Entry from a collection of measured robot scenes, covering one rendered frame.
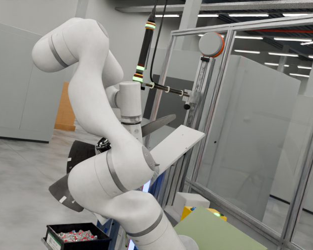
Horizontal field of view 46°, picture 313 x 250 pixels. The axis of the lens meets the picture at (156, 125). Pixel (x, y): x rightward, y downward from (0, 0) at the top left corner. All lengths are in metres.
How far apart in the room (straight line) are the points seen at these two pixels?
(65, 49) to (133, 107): 0.47
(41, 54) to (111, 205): 0.46
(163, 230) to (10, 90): 6.37
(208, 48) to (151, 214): 1.52
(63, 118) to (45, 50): 8.91
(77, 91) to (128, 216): 0.36
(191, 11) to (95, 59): 7.10
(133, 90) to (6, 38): 5.83
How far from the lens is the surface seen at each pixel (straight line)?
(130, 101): 1.43
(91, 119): 0.97
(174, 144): 2.01
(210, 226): 1.22
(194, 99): 2.22
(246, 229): 2.03
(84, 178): 0.95
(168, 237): 1.07
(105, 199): 0.97
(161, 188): 2.00
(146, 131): 1.83
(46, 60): 1.09
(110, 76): 1.33
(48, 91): 7.50
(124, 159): 0.91
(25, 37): 7.26
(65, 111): 9.96
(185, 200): 2.13
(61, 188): 1.78
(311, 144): 1.77
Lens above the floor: 1.51
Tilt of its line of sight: 5 degrees down
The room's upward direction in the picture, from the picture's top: 14 degrees clockwise
